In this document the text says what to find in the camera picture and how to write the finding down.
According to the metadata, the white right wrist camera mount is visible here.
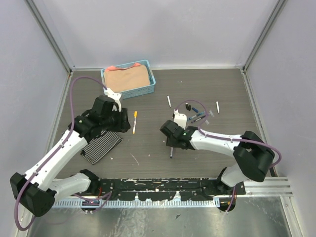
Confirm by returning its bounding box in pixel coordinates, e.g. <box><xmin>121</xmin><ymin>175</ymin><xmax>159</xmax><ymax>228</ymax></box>
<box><xmin>173</xmin><ymin>110</ymin><xmax>187</xmax><ymax>129</ymax></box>

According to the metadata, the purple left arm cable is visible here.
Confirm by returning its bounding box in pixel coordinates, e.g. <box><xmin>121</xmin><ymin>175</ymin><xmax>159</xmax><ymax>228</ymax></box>
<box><xmin>14</xmin><ymin>76</ymin><xmax>109</xmax><ymax>232</ymax></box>

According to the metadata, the blue plastic basket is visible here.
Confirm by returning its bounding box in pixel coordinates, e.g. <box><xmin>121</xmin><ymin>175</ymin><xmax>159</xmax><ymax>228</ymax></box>
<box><xmin>100</xmin><ymin>60</ymin><xmax>156</xmax><ymax>99</ymax></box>

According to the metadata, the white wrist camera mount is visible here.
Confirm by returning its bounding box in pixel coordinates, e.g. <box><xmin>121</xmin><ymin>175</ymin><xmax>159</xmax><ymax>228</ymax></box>
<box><xmin>103</xmin><ymin>88</ymin><xmax>122</xmax><ymax>112</ymax></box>
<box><xmin>173</xmin><ymin>110</ymin><xmax>187</xmax><ymax>129</ymax></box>

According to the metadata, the white pen black tip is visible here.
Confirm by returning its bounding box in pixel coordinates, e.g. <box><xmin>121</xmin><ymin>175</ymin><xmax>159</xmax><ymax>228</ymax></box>
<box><xmin>167</xmin><ymin>95</ymin><xmax>171</xmax><ymax>108</ymax></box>

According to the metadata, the white pen yellow end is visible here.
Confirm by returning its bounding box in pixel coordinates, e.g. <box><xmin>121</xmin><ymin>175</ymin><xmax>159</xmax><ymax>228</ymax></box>
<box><xmin>132</xmin><ymin>111</ymin><xmax>138</xmax><ymax>135</ymax></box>

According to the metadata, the slotted cable duct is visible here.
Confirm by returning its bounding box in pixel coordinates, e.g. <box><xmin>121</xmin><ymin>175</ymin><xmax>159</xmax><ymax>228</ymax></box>
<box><xmin>53</xmin><ymin>198</ymin><xmax>220</xmax><ymax>208</ymax></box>

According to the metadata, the peach folded cloth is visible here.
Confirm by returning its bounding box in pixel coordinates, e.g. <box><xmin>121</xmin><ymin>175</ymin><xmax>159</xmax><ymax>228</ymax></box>
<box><xmin>102</xmin><ymin>63</ymin><xmax>150</xmax><ymax>92</ymax></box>

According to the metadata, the cyan gel pen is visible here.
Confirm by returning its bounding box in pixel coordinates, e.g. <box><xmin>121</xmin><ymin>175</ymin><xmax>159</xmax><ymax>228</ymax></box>
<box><xmin>187</xmin><ymin>112</ymin><xmax>205</xmax><ymax>121</ymax></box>

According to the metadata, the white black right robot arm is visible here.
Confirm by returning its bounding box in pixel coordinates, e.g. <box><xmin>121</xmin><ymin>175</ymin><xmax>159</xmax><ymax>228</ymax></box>
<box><xmin>160</xmin><ymin>120</ymin><xmax>275</xmax><ymax>195</ymax></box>

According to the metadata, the white pen at right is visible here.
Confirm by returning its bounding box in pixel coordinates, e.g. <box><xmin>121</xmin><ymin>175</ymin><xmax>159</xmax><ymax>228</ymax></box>
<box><xmin>216</xmin><ymin>101</ymin><xmax>220</xmax><ymax>114</ymax></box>

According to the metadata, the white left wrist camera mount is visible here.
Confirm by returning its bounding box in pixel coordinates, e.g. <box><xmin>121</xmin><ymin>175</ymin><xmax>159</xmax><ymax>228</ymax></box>
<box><xmin>103</xmin><ymin>88</ymin><xmax>122</xmax><ymax>112</ymax></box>

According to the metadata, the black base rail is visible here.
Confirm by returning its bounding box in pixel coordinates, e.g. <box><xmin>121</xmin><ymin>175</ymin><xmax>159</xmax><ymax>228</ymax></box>
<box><xmin>99</xmin><ymin>178</ymin><xmax>245</xmax><ymax>201</ymax></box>

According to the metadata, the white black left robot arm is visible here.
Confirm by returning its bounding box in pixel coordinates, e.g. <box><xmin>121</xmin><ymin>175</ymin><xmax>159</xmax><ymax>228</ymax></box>
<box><xmin>10</xmin><ymin>93</ymin><xmax>130</xmax><ymax>217</ymax></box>

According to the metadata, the black white striped cloth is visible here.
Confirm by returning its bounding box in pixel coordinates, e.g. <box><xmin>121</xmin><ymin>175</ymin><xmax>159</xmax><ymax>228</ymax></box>
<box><xmin>80</xmin><ymin>130</ymin><xmax>122</xmax><ymax>165</ymax></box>

